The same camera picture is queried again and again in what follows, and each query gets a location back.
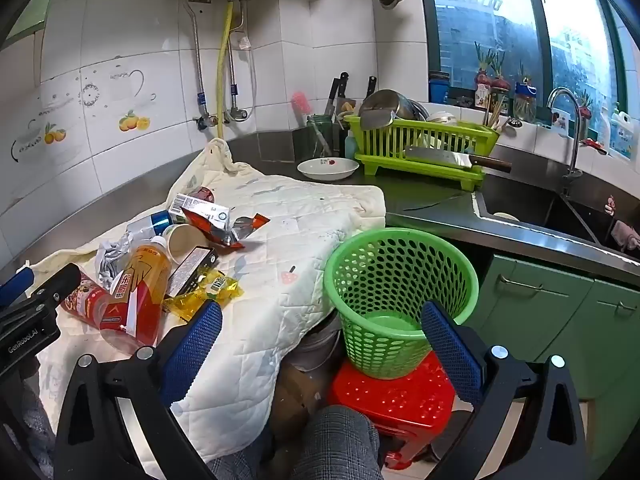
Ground white bowl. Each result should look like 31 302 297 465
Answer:
297 157 360 182

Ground red snack wrapper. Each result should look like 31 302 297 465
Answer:
181 207 271 251

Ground green glass jar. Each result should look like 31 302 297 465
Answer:
306 114 335 158

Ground red snack canister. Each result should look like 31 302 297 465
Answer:
59 279 123 333

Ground pink cloth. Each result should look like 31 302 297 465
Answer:
610 220 640 253

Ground blue and silver can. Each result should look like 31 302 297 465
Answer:
127 209 176 241

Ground paper cup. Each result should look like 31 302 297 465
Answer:
162 223 208 266

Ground steel faucet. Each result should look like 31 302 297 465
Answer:
546 86 583 196

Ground green cabinet door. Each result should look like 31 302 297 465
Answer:
470 255 596 361
565 280 640 461

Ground steel sink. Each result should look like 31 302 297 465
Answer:
475 175 608 246

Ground yellow plastic wrapper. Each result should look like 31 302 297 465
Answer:
162 267 244 323

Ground black snack box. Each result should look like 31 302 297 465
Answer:
165 245 219 298

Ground chopsticks bundle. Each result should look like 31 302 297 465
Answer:
484 95 507 128

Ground pink bottle brush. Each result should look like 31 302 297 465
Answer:
291 91 331 156

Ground orange drink bottle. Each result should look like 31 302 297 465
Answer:
99 235 173 353

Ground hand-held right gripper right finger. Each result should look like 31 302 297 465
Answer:
421 301 588 480

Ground white plastic bottle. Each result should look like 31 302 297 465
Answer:
597 102 613 148

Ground metal water hose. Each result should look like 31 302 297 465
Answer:
182 0 210 131
226 0 258 123

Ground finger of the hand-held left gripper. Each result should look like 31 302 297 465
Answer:
0 267 35 307
29 262 96 319

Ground cream quilted blanket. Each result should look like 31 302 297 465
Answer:
30 137 388 463

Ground green dish rack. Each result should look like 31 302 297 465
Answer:
343 114 500 192

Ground green plastic basket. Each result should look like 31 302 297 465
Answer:
323 228 480 380

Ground sprouting bulbs in jar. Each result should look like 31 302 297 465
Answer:
474 42 511 111

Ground white milk carton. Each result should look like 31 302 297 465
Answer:
170 194 231 231

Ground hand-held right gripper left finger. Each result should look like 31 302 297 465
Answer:
54 300 224 480

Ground steel pot under blanket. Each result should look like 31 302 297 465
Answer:
290 315 346 372

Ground silver wrapper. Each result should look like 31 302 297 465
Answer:
95 220 156 293

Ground person's leg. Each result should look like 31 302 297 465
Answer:
207 405 386 480

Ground clear detergent bottle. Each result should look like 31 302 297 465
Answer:
610 105 640 158

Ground cleaver with wooden handle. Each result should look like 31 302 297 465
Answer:
404 146 513 173

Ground yellow gas hose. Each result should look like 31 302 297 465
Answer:
216 0 235 141

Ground blue plastic container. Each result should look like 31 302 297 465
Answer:
429 71 451 103

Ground sprouting plant blue lidded jar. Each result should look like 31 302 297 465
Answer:
515 62 538 123

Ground red plastic stool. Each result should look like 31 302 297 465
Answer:
327 350 473 466

